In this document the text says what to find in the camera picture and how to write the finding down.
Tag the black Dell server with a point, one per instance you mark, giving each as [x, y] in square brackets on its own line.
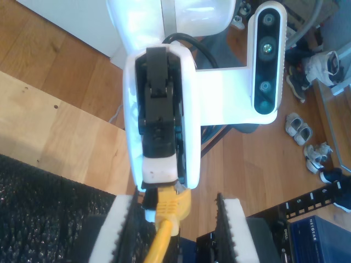
[285, 241]

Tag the black bubble wrap mat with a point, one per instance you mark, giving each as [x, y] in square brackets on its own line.
[41, 205]

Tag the white and black sneaker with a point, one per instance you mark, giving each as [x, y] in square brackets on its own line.
[315, 159]

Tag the dark sneaker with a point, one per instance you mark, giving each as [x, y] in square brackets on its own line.
[297, 83]

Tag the dark blue shoe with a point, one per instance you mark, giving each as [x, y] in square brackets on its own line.
[344, 200]
[331, 175]

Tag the black stool frame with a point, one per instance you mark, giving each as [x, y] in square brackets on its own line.
[216, 139]

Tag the black rack frame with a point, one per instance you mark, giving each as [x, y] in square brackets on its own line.
[301, 204]

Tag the blue Netgear network switch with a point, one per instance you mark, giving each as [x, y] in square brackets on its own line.
[329, 241]

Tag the white camera bar with bracket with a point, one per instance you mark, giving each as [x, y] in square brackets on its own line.
[268, 54]

